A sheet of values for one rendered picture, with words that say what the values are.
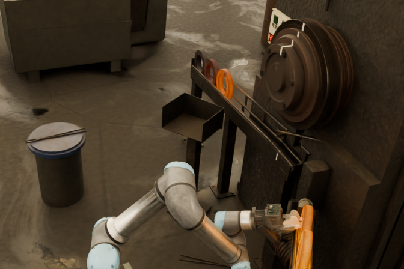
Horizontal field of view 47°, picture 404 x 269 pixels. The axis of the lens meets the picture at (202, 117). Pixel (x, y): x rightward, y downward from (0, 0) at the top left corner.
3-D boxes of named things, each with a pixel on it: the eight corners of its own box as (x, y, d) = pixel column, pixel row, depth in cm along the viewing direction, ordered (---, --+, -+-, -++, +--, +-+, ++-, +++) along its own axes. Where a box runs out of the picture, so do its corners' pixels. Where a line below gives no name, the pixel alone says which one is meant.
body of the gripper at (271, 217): (280, 216, 176) (249, 217, 180) (284, 233, 180) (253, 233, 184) (282, 203, 182) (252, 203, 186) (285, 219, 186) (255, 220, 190)
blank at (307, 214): (314, 198, 183) (305, 196, 184) (313, 222, 170) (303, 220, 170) (306, 229, 190) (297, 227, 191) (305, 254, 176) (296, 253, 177)
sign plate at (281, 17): (270, 41, 243) (275, 8, 233) (296, 62, 222) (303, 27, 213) (266, 41, 242) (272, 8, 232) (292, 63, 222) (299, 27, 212)
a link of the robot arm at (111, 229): (83, 256, 182) (180, 179, 163) (87, 226, 194) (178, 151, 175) (107, 268, 188) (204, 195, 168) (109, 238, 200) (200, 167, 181)
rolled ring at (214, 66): (216, 63, 280) (220, 63, 282) (204, 55, 296) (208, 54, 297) (214, 92, 288) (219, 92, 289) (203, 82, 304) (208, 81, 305)
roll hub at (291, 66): (266, 89, 215) (275, 32, 200) (297, 121, 193) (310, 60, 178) (255, 90, 213) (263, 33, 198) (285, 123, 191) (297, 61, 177)
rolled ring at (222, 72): (214, 69, 285) (219, 68, 286) (217, 99, 287) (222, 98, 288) (226, 68, 267) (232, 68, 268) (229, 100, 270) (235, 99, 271)
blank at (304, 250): (313, 222, 170) (303, 220, 170) (312, 250, 156) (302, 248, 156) (305, 254, 176) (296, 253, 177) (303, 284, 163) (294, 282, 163)
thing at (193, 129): (178, 190, 298) (184, 92, 260) (213, 207, 287) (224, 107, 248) (159, 207, 283) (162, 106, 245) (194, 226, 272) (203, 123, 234)
